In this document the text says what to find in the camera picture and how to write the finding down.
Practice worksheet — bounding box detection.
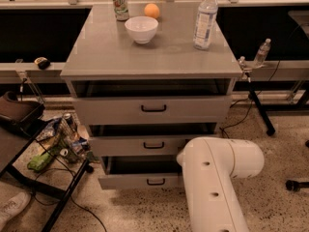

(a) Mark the grey bottom drawer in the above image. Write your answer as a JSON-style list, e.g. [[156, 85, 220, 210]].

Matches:
[[98, 155, 183, 189]]

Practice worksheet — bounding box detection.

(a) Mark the grey drawer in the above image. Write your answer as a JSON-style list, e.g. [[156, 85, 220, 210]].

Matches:
[[73, 96, 231, 125], [98, 155, 183, 189], [90, 134, 200, 157]]

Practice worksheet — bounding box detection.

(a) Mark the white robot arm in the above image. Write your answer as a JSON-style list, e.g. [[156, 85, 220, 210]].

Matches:
[[177, 137, 265, 232]]

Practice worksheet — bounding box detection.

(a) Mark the grey top drawer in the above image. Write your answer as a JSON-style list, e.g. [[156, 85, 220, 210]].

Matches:
[[73, 96, 231, 125]]

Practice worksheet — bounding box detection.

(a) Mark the grey drawer cabinet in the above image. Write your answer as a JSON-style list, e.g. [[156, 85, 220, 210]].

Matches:
[[60, 2, 243, 179]]

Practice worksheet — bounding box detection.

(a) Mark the grey middle drawer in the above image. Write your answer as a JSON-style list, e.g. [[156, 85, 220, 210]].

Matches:
[[90, 134, 200, 157]]

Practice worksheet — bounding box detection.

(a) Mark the white bowl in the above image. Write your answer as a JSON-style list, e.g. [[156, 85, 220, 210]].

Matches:
[[125, 16, 158, 44]]

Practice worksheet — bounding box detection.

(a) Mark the pile of snack packages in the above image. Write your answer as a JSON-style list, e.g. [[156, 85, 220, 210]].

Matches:
[[37, 112, 99, 163]]

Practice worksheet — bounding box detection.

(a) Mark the orange fruit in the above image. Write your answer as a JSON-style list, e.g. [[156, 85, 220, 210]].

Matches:
[[144, 3, 160, 18]]

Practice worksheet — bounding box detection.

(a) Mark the large clear water bottle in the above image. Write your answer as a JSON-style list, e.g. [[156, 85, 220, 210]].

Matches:
[[193, 0, 218, 50]]

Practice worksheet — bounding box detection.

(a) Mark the black side table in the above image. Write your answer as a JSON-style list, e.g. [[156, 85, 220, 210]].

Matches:
[[0, 120, 91, 232]]

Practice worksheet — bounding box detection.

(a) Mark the green soda can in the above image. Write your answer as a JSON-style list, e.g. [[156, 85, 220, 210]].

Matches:
[[113, 0, 129, 21]]

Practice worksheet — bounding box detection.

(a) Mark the small clear water bottle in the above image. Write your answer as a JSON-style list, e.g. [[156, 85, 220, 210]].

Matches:
[[253, 39, 271, 68]]

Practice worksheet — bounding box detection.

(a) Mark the black stand leg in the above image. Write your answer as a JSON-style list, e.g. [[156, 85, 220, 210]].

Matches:
[[248, 82, 275, 136]]

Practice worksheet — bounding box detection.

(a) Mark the small black yellow device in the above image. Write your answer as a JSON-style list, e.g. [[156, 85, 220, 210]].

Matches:
[[34, 57, 50, 70]]

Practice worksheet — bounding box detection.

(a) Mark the green snack bag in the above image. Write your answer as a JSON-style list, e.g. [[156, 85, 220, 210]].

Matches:
[[27, 152, 57, 172]]

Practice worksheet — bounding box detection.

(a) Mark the dark brown bag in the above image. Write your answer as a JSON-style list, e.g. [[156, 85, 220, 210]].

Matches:
[[0, 91, 45, 136]]

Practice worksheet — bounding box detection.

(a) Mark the black chair caster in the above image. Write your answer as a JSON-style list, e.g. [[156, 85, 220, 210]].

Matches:
[[286, 180, 309, 191]]

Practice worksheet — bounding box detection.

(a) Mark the white shoe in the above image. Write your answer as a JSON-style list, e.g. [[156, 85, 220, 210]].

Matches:
[[0, 192, 31, 231]]

